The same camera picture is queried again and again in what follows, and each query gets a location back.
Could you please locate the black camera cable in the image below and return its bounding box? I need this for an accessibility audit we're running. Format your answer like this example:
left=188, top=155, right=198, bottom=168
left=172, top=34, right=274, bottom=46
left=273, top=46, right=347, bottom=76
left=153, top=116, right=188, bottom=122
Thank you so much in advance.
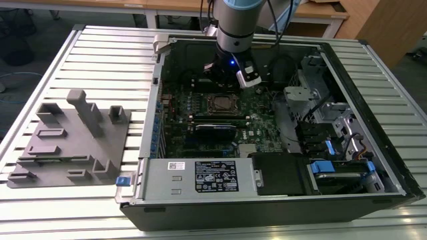
left=264, top=0, right=294, bottom=49

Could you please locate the black diagonal cable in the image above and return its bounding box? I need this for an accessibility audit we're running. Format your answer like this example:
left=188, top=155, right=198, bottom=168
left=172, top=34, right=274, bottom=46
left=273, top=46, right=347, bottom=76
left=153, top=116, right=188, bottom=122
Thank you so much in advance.
left=301, top=89, right=333, bottom=123

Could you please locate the blue disk carrier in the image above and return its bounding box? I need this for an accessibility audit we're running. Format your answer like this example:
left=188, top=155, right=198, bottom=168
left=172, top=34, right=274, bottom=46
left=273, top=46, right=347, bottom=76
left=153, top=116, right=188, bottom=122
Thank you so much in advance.
left=308, top=160, right=376, bottom=195

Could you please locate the black looped cable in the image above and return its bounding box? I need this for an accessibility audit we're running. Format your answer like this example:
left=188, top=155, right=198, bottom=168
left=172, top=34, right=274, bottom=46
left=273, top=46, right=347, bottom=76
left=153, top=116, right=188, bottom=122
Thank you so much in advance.
left=268, top=54, right=298, bottom=85

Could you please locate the green motherboard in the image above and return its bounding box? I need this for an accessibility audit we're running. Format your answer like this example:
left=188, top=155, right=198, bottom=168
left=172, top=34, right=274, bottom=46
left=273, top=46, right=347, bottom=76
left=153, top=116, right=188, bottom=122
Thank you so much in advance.
left=158, top=82, right=294, bottom=160

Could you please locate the coloured wire bundle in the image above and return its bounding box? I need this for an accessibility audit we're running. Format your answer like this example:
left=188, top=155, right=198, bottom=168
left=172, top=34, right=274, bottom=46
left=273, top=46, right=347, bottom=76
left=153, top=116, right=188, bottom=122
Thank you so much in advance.
left=352, top=147, right=371, bottom=161

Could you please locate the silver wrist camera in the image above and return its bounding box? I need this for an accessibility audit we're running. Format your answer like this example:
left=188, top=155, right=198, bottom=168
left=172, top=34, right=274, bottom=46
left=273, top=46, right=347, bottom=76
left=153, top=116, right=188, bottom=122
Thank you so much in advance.
left=234, top=65, right=262, bottom=89

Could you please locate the black office chair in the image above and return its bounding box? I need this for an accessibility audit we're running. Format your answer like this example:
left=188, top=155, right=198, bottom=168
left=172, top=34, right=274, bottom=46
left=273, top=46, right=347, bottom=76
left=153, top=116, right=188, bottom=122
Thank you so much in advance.
left=0, top=7, right=37, bottom=67

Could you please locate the black chair base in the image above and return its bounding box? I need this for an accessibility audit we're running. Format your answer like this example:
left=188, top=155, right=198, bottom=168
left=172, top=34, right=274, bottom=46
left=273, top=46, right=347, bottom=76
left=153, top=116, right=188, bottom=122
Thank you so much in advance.
left=404, top=34, right=427, bottom=62

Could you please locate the silver power supply unit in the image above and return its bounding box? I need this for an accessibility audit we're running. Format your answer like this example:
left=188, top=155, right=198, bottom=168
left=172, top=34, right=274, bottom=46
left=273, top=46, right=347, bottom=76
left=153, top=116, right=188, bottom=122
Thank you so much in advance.
left=134, top=157, right=260, bottom=201

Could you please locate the CPU socket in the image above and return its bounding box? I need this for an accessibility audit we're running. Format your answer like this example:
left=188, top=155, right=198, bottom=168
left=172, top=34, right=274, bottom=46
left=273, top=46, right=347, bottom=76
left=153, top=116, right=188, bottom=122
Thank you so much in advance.
left=204, top=92, right=244, bottom=116

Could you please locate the silver CPU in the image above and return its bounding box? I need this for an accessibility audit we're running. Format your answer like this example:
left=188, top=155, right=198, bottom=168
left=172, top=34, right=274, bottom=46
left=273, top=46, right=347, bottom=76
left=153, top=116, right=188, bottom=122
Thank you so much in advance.
left=212, top=96, right=233, bottom=110

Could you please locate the wooden cabinet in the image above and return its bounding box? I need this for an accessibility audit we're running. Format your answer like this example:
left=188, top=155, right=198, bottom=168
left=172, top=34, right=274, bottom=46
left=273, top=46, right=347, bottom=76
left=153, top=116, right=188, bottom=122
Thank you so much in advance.
left=332, top=0, right=427, bottom=70

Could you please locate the black graphics card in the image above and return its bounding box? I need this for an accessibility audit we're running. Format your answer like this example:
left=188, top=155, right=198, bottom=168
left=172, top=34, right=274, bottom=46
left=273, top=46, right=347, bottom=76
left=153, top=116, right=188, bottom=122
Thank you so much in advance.
left=164, top=122, right=238, bottom=145

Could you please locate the black fan shroud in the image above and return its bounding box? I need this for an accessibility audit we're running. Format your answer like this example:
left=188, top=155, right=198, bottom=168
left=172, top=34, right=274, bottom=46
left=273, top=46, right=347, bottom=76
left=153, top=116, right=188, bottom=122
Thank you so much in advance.
left=250, top=152, right=321, bottom=197

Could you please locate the black open PC case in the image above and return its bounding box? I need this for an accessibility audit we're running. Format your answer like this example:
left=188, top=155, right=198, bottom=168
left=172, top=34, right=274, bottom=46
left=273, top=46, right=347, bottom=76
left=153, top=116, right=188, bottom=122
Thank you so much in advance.
left=113, top=33, right=427, bottom=232

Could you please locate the silver metal drive cage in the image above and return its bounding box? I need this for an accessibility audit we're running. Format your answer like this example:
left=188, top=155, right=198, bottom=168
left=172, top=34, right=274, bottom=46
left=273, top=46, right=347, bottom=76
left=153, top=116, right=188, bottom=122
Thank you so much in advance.
left=282, top=53, right=360, bottom=156

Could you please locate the grey parts rack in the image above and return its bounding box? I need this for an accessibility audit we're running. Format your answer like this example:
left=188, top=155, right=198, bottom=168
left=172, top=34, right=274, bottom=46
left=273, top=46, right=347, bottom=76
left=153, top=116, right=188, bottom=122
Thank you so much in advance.
left=5, top=89, right=133, bottom=190

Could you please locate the black plastic bracket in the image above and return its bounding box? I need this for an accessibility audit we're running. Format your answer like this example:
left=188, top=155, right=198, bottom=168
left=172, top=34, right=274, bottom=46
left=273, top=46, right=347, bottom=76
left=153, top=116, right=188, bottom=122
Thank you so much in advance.
left=294, top=122, right=337, bottom=155

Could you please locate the small silver heatsink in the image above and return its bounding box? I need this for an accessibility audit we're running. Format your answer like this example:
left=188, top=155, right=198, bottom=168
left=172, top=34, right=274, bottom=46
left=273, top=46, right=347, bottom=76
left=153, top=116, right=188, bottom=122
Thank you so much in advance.
left=237, top=143, right=260, bottom=154

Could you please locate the wooden desk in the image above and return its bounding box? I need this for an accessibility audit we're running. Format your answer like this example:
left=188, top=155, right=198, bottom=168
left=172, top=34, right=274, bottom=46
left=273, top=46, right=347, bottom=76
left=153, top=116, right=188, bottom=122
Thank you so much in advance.
left=0, top=0, right=149, bottom=28
left=145, top=0, right=351, bottom=38

